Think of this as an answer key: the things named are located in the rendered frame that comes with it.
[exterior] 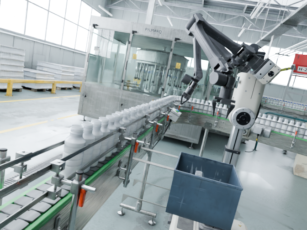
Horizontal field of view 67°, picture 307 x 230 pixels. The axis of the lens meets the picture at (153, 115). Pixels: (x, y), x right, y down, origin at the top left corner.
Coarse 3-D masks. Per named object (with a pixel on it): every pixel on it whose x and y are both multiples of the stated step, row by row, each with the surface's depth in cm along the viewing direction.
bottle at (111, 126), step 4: (108, 116) 91; (112, 116) 94; (112, 120) 92; (108, 124) 91; (112, 124) 92; (112, 128) 92; (112, 136) 92; (108, 140) 92; (112, 140) 93; (108, 144) 92; (112, 144) 94; (108, 148) 92; (108, 156) 93
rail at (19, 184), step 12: (60, 144) 68; (24, 156) 54; (72, 156) 62; (0, 168) 48; (48, 168) 52; (84, 168) 71; (24, 180) 45; (0, 192) 40; (12, 192) 53; (12, 216) 44; (0, 228) 42
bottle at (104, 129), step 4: (104, 120) 85; (108, 120) 87; (104, 124) 86; (104, 128) 86; (108, 128) 88; (104, 132) 85; (108, 132) 87; (104, 140) 86; (104, 144) 86; (104, 148) 87; (100, 152) 86; (104, 156) 88; (100, 160) 87
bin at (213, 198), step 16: (144, 160) 118; (192, 160) 137; (208, 160) 136; (176, 176) 109; (192, 176) 107; (208, 176) 137; (224, 176) 135; (176, 192) 110; (192, 192) 108; (208, 192) 107; (224, 192) 105; (240, 192) 104; (176, 208) 111; (192, 208) 109; (208, 208) 108; (224, 208) 106; (208, 224) 109; (224, 224) 107
